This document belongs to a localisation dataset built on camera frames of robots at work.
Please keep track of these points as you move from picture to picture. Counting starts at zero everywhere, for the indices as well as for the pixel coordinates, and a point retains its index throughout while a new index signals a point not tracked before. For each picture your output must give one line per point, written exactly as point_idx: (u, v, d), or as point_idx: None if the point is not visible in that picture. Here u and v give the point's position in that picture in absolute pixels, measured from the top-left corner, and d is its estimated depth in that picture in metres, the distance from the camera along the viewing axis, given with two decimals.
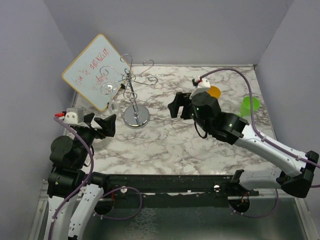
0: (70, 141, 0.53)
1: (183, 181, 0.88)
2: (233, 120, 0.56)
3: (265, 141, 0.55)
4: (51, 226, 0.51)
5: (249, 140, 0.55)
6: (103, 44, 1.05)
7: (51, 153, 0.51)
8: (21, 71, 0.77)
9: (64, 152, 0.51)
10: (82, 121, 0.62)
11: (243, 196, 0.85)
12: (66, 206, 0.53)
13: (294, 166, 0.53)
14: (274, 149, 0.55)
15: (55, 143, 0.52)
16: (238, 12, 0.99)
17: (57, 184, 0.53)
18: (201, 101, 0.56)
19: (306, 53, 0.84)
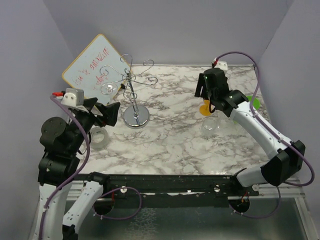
0: (63, 123, 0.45)
1: (183, 181, 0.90)
2: (235, 95, 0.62)
3: (255, 118, 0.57)
4: (42, 217, 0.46)
5: (241, 113, 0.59)
6: (102, 44, 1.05)
7: (41, 135, 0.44)
8: (21, 74, 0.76)
9: (56, 135, 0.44)
10: (81, 104, 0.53)
11: (243, 196, 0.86)
12: (58, 194, 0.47)
13: (273, 145, 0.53)
14: (260, 127, 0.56)
15: (45, 125, 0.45)
16: (239, 11, 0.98)
17: (48, 172, 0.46)
18: (209, 71, 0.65)
19: (307, 53, 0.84)
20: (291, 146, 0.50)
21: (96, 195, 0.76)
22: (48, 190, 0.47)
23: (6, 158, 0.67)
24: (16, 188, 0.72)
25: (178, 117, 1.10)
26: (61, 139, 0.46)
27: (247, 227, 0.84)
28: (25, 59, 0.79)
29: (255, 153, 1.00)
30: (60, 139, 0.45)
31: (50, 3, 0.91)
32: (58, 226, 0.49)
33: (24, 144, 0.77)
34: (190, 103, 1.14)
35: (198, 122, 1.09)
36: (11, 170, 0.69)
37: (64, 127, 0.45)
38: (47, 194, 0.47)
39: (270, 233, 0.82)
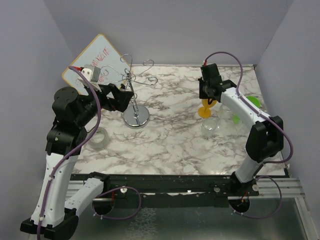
0: (74, 92, 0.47)
1: (183, 181, 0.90)
2: (225, 83, 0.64)
3: (239, 98, 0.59)
4: (47, 184, 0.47)
5: (227, 95, 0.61)
6: (102, 44, 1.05)
7: (54, 101, 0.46)
8: (21, 74, 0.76)
9: (68, 102, 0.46)
10: (96, 83, 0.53)
11: (243, 197, 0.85)
12: (64, 164, 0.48)
13: (251, 119, 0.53)
14: (243, 105, 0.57)
15: (58, 93, 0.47)
16: (238, 12, 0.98)
17: (56, 141, 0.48)
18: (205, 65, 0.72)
19: (306, 53, 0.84)
20: (270, 119, 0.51)
21: (96, 187, 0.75)
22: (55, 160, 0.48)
23: (7, 157, 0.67)
24: (16, 188, 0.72)
25: (178, 117, 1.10)
26: (72, 108, 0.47)
27: (248, 227, 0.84)
28: (25, 59, 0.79)
29: None
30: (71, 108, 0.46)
31: (50, 3, 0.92)
32: (63, 197, 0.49)
33: (24, 144, 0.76)
34: (190, 103, 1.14)
35: (198, 122, 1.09)
36: (11, 170, 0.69)
37: (76, 96, 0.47)
38: (53, 164, 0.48)
39: (270, 233, 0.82)
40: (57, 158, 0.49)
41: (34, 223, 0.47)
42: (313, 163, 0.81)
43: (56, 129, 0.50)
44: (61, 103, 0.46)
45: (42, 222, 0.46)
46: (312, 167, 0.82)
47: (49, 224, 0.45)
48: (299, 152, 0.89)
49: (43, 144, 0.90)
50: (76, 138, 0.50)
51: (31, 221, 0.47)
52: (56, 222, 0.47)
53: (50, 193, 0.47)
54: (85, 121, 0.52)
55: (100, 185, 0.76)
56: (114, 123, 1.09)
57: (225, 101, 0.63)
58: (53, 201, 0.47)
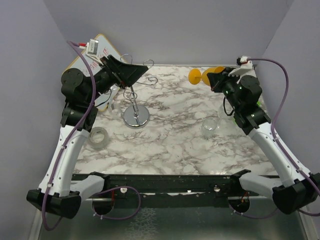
0: (79, 74, 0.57)
1: (184, 181, 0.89)
2: (258, 113, 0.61)
3: (275, 142, 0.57)
4: (60, 152, 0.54)
5: (261, 134, 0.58)
6: (103, 44, 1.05)
7: (62, 84, 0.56)
8: (21, 74, 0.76)
9: (75, 85, 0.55)
10: (95, 56, 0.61)
11: (243, 196, 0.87)
12: (76, 136, 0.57)
13: (290, 174, 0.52)
14: (280, 152, 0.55)
15: (65, 77, 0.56)
16: (238, 12, 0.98)
17: (72, 115, 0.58)
18: (247, 84, 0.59)
19: (307, 53, 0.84)
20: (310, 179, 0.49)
21: (96, 180, 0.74)
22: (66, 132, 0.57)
23: (7, 157, 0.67)
24: (16, 187, 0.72)
25: (179, 117, 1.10)
26: (80, 89, 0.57)
27: (248, 227, 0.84)
28: (26, 59, 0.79)
29: (255, 153, 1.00)
30: (78, 89, 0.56)
31: (50, 3, 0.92)
32: (70, 170, 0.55)
33: (24, 144, 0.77)
34: (190, 103, 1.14)
35: (198, 122, 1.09)
36: (11, 170, 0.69)
37: (81, 77, 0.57)
38: (66, 134, 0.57)
39: (271, 234, 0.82)
40: (68, 130, 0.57)
41: (42, 192, 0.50)
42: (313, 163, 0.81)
43: (69, 107, 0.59)
44: (71, 86, 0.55)
45: (50, 189, 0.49)
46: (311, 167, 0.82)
47: (56, 192, 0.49)
48: (299, 152, 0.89)
49: (43, 144, 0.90)
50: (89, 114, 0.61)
51: (38, 190, 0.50)
52: (63, 192, 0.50)
53: (60, 162, 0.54)
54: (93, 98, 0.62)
55: (100, 183, 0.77)
56: (114, 123, 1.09)
57: (255, 138, 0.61)
58: (62, 169, 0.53)
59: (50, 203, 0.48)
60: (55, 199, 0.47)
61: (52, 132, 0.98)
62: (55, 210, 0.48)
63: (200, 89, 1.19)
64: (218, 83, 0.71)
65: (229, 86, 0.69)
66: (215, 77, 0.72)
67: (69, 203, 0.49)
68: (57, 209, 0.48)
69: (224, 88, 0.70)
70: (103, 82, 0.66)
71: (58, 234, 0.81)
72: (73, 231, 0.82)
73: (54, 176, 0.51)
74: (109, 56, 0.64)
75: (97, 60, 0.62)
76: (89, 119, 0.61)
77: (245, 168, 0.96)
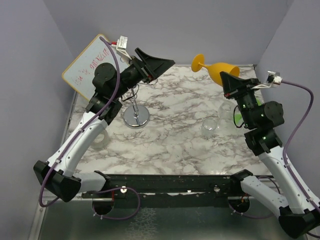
0: (112, 69, 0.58)
1: (184, 181, 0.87)
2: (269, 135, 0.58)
3: (286, 168, 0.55)
4: (76, 133, 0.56)
5: (272, 159, 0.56)
6: (103, 44, 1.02)
7: (94, 76, 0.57)
8: (21, 73, 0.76)
9: (105, 79, 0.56)
10: (124, 51, 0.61)
11: (243, 196, 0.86)
12: (96, 123, 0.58)
13: (300, 204, 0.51)
14: (291, 179, 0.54)
15: (98, 69, 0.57)
16: (238, 12, 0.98)
17: (97, 105, 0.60)
18: (270, 113, 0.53)
19: (307, 54, 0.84)
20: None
21: (98, 178, 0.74)
22: (88, 116, 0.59)
23: (7, 158, 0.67)
24: (16, 188, 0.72)
25: (179, 117, 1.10)
26: (110, 84, 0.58)
27: (248, 227, 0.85)
28: (26, 59, 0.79)
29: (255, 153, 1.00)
30: (107, 84, 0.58)
31: (50, 3, 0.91)
32: (80, 154, 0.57)
33: (24, 145, 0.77)
34: (190, 103, 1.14)
35: (198, 122, 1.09)
36: (11, 170, 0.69)
37: (112, 73, 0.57)
38: (86, 120, 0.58)
39: (270, 234, 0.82)
40: (89, 117, 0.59)
41: (49, 165, 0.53)
42: (312, 163, 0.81)
43: (97, 97, 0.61)
44: (101, 79, 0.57)
45: (56, 166, 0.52)
46: (311, 167, 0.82)
47: (61, 170, 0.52)
48: (298, 152, 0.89)
49: (43, 144, 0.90)
50: (112, 108, 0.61)
51: (46, 162, 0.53)
52: (66, 172, 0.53)
53: (73, 142, 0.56)
54: (119, 94, 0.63)
55: (100, 182, 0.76)
56: (114, 123, 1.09)
57: (264, 160, 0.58)
58: (73, 151, 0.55)
59: (52, 179, 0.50)
60: (57, 177, 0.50)
61: (52, 132, 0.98)
62: (54, 188, 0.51)
63: (200, 89, 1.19)
64: (234, 93, 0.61)
65: (248, 98, 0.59)
66: (232, 84, 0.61)
67: (68, 188, 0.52)
68: (56, 188, 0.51)
69: (240, 99, 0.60)
70: (128, 81, 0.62)
71: (58, 234, 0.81)
72: (73, 231, 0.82)
73: (64, 153, 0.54)
74: (136, 49, 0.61)
75: (126, 55, 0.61)
76: (111, 113, 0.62)
77: (245, 168, 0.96)
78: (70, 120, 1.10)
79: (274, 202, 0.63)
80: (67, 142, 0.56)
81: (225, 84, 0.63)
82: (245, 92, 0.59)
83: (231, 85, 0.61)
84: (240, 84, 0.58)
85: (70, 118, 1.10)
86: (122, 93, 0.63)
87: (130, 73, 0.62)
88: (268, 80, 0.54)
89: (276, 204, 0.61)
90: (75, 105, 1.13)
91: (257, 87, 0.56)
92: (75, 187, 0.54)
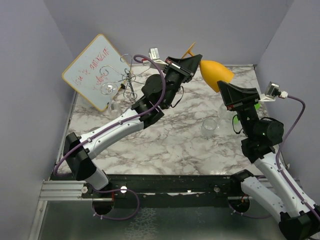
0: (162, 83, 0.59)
1: (184, 181, 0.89)
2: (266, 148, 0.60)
3: (279, 172, 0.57)
4: (115, 123, 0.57)
5: (266, 164, 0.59)
6: (103, 44, 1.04)
7: (145, 85, 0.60)
8: (21, 73, 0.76)
9: (153, 91, 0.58)
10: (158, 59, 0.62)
11: (243, 196, 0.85)
12: (134, 122, 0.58)
13: (295, 206, 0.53)
14: (285, 183, 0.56)
15: (151, 79, 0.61)
16: (238, 12, 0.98)
17: (144, 106, 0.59)
18: (272, 134, 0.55)
19: (306, 53, 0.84)
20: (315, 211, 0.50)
21: (102, 177, 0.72)
22: (131, 112, 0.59)
23: (6, 158, 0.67)
24: (16, 187, 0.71)
25: (179, 117, 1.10)
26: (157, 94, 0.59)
27: (247, 227, 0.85)
28: (26, 59, 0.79)
29: None
30: (155, 95, 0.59)
31: (50, 3, 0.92)
32: (107, 144, 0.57)
33: (24, 144, 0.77)
34: (190, 103, 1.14)
35: (198, 122, 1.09)
36: (11, 169, 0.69)
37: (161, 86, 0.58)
38: (128, 115, 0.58)
39: (270, 233, 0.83)
40: (131, 114, 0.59)
41: (79, 140, 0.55)
42: (312, 162, 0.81)
43: (143, 100, 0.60)
44: (149, 90, 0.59)
45: (85, 143, 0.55)
46: (310, 167, 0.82)
47: (87, 148, 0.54)
48: (298, 152, 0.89)
49: (43, 144, 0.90)
50: (153, 115, 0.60)
51: (78, 137, 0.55)
52: (91, 153, 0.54)
53: (109, 130, 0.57)
54: (169, 101, 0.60)
55: (102, 182, 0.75)
56: None
57: (260, 167, 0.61)
58: (104, 138, 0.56)
59: (77, 153, 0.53)
60: (82, 153, 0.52)
61: (52, 132, 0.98)
62: (74, 163, 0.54)
63: (200, 89, 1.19)
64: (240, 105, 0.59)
65: (252, 111, 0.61)
66: (233, 95, 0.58)
67: (84, 169, 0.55)
68: (77, 164, 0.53)
69: (244, 111, 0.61)
70: (171, 87, 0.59)
71: (58, 234, 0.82)
72: (73, 232, 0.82)
73: (97, 136, 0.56)
74: (169, 57, 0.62)
75: (163, 62, 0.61)
76: (151, 120, 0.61)
77: (245, 168, 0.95)
78: (70, 120, 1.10)
79: (274, 206, 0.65)
80: (103, 127, 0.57)
81: (225, 95, 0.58)
82: (248, 105, 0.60)
83: (233, 96, 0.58)
84: (244, 97, 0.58)
85: (70, 118, 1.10)
86: (172, 100, 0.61)
87: (172, 79, 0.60)
88: (273, 93, 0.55)
89: (277, 209, 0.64)
90: (75, 105, 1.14)
91: (262, 99, 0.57)
92: (89, 171, 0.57)
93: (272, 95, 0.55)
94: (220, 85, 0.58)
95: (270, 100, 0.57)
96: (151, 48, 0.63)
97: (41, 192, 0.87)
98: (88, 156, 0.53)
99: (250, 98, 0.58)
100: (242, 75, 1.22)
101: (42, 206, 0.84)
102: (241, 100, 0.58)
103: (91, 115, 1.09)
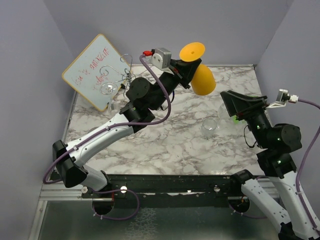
0: (146, 88, 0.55)
1: (184, 181, 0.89)
2: (283, 157, 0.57)
3: (297, 195, 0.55)
4: (101, 130, 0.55)
5: (284, 184, 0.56)
6: (103, 44, 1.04)
7: (129, 90, 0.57)
8: (21, 73, 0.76)
9: (138, 96, 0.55)
10: (167, 67, 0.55)
11: (243, 197, 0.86)
12: (123, 127, 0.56)
13: (306, 231, 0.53)
14: (301, 207, 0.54)
15: (134, 83, 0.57)
16: (238, 11, 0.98)
17: (133, 110, 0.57)
18: (288, 139, 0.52)
19: (307, 52, 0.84)
20: None
21: (100, 179, 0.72)
22: (120, 117, 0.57)
23: (6, 158, 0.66)
24: (15, 187, 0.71)
25: (178, 117, 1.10)
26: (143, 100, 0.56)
27: (247, 227, 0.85)
28: (26, 59, 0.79)
29: (255, 153, 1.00)
30: (140, 100, 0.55)
31: (50, 2, 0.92)
32: (95, 150, 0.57)
33: (24, 144, 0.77)
34: (190, 103, 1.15)
35: (198, 122, 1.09)
36: (10, 169, 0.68)
37: (146, 92, 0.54)
38: (117, 121, 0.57)
39: (270, 234, 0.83)
40: (120, 120, 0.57)
41: (66, 148, 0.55)
42: (312, 162, 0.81)
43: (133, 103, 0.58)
44: (133, 95, 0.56)
45: (72, 152, 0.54)
46: (311, 167, 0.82)
47: (74, 157, 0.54)
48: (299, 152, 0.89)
49: (43, 143, 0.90)
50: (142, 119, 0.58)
51: (64, 145, 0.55)
52: (78, 161, 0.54)
53: (96, 136, 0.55)
54: (158, 104, 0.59)
55: (101, 183, 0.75)
56: None
57: (276, 184, 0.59)
58: (90, 146, 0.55)
59: (63, 162, 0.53)
60: (67, 162, 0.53)
61: (52, 132, 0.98)
62: (61, 171, 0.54)
63: None
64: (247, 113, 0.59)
65: (262, 119, 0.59)
66: (238, 106, 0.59)
67: (72, 177, 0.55)
68: (63, 172, 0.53)
69: (252, 120, 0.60)
70: (157, 92, 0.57)
71: (58, 234, 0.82)
72: (74, 231, 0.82)
73: (83, 143, 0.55)
74: (176, 63, 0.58)
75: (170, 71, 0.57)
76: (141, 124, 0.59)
77: (245, 168, 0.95)
78: (70, 120, 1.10)
79: (275, 216, 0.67)
80: (90, 133, 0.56)
81: (232, 107, 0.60)
82: (256, 112, 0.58)
83: (238, 107, 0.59)
84: (249, 105, 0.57)
85: (70, 118, 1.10)
86: (161, 104, 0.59)
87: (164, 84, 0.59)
88: (281, 99, 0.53)
89: (277, 218, 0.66)
90: (75, 105, 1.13)
91: (270, 106, 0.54)
92: (79, 178, 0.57)
93: (281, 100, 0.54)
94: (225, 97, 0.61)
95: (280, 106, 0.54)
96: (158, 50, 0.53)
97: (41, 192, 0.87)
98: (74, 165, 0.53)
99: (256, 106, 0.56)
100: (241, 75, 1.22)
101: (42, 206, 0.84)
102: (247, 109, 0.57)
103: (91, 115, 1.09)
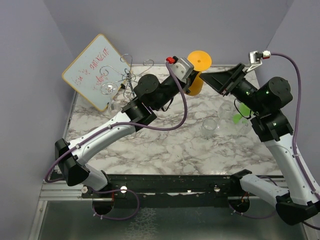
0: (155, 84, 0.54)
1: (183, 181, 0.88)
2: (279, 120, 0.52)
3: (294, 158, 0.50)
4: (103, 128, 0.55)
5: (280, 147, 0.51)
6: (103, 44, 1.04)
7: (137, 85, 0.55)
8: (21, 74, 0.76)
9: (146, 91, 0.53)
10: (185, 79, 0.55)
11: (243, 196, 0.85)
12: (125, 126, 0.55)
13: (304, 195, 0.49)
14: (298, 170, 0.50)
15: (143, 78, 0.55)
16: (238, 12, 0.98)
17: (135, 108, 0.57)
18: (277, 89, 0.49)
19: (306, 53, 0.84)
20: None
21: (99, 179, 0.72)
22: (121, 116, 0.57)
23: (6, 158, 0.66)
24: (15, 187, 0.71)
25: (178, 117, 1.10)
26: (149, 96, 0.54)
27: (247, 227, 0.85)
28: (26, 60, 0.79)
29: (254, 153, 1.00)
30: (147, 96, 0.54)
31: (50, 3, 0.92)
32: (97, 147, 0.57)
33: (24, 145, 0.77)
34: (190, 103, 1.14)
35: (198, 122, 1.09)
36: (10, 170, 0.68)
37: (155, 88, 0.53)
38: (119, 120, 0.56)
39: (270, 233, 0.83)
40: (121, 119, 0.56)
41: (68, 147, 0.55)
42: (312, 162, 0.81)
43: (135, 101, 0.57)
44: (141, 90, 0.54)
45: (75, 150, 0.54)
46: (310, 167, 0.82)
47: (76, 155, 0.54)
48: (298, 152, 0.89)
49: (43, 144, 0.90)
50: (145, 118, 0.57)
51: (66, 143, 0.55)
52: (80, 160, 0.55)
53: (98, 135, 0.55)
54: (161, 104, 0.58)
55: (102, 183, 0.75)
56: None
57: (272, 149, 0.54)
58: (93, 144, 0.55)
59: (66, 160, 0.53)
60: (70, 161, 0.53)
61: (52, 132, 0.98)
62: (64, 169, 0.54)
63: None
64: (232, 84, 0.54)
65: (247, 86, 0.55)
66: (220, 78, 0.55)
67: (75, 175, 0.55)
68: (66, 171, 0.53)
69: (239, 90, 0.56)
70: (164, 90, 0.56)
71: (58, 234, 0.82)
72: (74, 232, 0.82)
73: (85, 142, 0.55)
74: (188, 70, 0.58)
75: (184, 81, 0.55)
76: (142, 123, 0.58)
77: (245, 168, 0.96)
78: (70, 120, 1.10)
79: (271, 192, 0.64)
80: (92, 132, 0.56)
81: (215, 81, 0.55)
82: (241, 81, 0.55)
83: (221, 80, 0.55)
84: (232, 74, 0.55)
85: (70, 118, 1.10)
86: (163, 104, 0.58)
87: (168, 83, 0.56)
88: (256, 58, 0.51)
89: (272, 193, 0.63)
90: (75, 105, 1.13)
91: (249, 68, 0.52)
92: (82, 175, 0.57)
93: (256, 60, 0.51)
94: (204, 78, 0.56)
95: (257, 66, 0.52)
96: (185, 62, 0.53)
97: (41, 192, 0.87)
98: (77, 164, 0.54)
99: (237, 71, 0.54)
100: None
101: (42, 206, 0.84)
102: (230, 78, 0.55)
103: (91, 115, 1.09)
